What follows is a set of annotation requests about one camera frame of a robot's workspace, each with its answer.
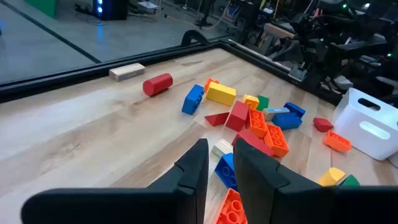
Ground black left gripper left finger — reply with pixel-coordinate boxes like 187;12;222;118
20;138;210;224

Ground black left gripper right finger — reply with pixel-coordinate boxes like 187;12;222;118
233;138;398;224

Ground yellow half-round block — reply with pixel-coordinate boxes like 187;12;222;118
318;167;346;187

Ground green studded block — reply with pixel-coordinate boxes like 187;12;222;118
338;174;361;187

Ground small orange studded brick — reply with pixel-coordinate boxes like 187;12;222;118
322;129;352;153

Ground small red rounded block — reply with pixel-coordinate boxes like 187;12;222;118
312;117;334;133

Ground red wooden rectangular block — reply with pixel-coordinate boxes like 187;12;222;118
224;100;250;133
231;129;275;157

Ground wooden block with blue face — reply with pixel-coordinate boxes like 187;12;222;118
262;107;290;121

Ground ridged wooden plank block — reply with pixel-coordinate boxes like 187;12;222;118
211;139;234;159

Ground small green block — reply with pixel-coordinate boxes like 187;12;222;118
256;95;270;112

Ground small yellow block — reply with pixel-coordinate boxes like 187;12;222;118
242;94;260;110

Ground red wooden cylinder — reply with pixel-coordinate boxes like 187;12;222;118
142;73;174;97

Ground red wooden wedge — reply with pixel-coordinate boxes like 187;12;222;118
204;112;230;127

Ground yellow rectangular block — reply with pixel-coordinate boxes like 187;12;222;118
205;81;237;107

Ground small orange block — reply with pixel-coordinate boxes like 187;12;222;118
204;77;220;93

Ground white plastic bin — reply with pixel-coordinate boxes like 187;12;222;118
331;87;398;161
387;151;398;169

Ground plain wooden rectangular block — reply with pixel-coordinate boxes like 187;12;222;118
108;63;146;82

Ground black computer blue lights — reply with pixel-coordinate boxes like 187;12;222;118
92;0;129;21

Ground green panel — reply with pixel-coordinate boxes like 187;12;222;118
24;0;57;19

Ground black aluminium table frame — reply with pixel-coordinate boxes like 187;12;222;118
0;29;343;106

